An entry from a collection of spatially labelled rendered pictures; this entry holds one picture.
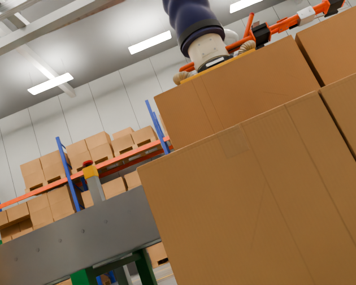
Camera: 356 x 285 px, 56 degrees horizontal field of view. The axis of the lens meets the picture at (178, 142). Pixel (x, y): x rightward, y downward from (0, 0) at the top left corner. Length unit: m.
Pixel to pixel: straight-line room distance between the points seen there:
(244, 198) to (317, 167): 0.15
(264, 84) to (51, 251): 0.99
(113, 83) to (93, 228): 10.26
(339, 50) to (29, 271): 1.39
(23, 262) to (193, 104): 0.85
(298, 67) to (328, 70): 0.11
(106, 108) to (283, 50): 9.94
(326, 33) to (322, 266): 1.00
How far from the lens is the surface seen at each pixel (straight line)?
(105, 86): 11.42
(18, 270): 1.38
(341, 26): 1.49
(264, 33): 1.61
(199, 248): 0.67
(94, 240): 1.23
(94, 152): 9.43
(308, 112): 0.70
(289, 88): 1.35
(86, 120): 11.24
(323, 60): 1.42
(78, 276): 1.26
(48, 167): 9.89
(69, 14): 4.20
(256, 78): 1.36
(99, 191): 2.13
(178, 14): 1.66
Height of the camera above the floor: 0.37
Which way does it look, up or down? 15 degrees up
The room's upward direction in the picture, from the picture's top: 22 degrees counter-clockwise
